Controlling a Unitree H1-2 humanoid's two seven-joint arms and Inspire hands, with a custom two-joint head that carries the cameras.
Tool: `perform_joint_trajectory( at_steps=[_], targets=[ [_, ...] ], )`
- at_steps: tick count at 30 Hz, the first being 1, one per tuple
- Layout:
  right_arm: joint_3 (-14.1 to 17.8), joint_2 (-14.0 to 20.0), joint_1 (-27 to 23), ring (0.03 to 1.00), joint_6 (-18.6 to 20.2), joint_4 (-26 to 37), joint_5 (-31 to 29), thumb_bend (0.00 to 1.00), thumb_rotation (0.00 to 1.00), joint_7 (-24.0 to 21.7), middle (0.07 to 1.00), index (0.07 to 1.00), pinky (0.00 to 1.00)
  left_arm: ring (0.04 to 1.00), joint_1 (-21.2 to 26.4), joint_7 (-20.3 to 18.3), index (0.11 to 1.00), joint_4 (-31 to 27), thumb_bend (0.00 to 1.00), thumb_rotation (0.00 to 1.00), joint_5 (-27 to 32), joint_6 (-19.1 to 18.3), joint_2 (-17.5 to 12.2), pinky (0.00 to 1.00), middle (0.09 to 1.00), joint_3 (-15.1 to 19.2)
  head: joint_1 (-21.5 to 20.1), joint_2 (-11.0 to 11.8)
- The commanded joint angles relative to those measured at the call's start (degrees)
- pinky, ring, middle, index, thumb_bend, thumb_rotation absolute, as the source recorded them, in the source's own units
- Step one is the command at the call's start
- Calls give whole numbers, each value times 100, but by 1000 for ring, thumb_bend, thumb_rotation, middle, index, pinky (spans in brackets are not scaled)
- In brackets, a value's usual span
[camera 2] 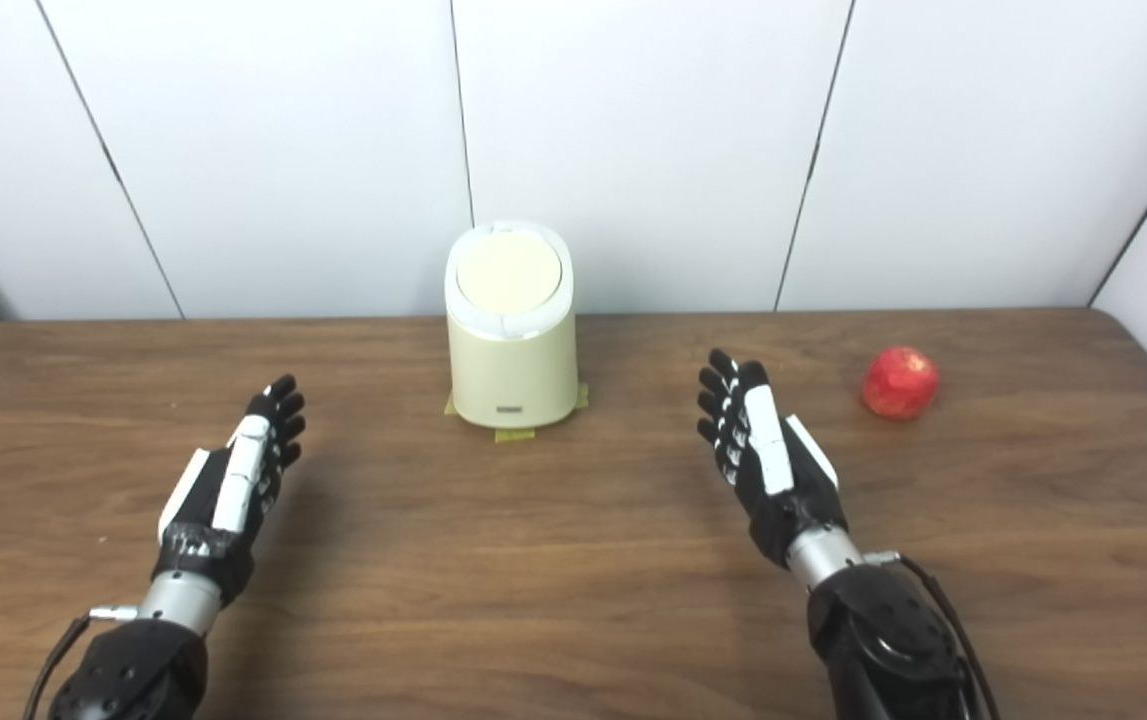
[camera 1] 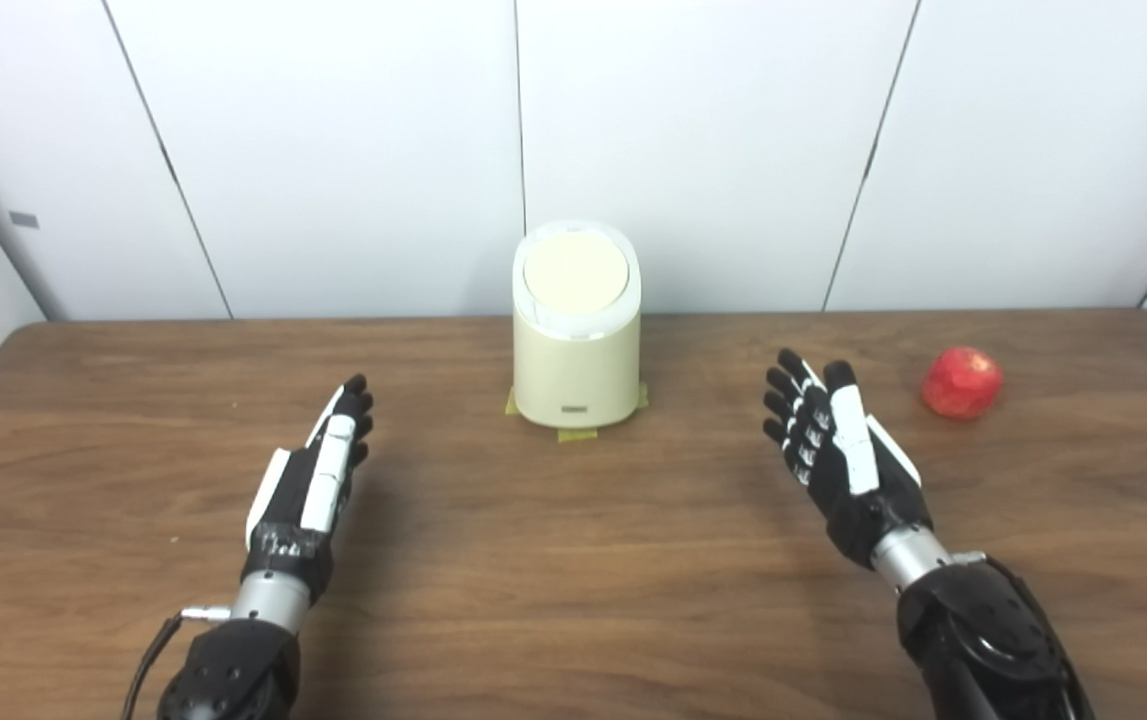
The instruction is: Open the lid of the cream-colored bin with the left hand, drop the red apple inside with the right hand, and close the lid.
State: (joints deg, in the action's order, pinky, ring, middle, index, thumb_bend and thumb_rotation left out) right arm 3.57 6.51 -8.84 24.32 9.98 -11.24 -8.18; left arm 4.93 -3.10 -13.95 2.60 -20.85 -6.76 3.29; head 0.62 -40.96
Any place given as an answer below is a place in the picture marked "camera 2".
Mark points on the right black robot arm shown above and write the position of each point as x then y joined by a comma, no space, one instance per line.
883,640

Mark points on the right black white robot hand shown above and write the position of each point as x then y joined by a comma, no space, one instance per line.
771,460

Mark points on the olive tape piece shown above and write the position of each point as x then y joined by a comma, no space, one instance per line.
514,435

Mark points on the red apple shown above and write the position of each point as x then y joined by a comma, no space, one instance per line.
899,384

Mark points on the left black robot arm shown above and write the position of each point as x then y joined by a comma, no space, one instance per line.
133,670

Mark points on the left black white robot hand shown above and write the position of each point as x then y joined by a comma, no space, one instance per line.
233,480

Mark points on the cream-colored bin with lid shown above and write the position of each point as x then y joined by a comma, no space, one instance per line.
513,350

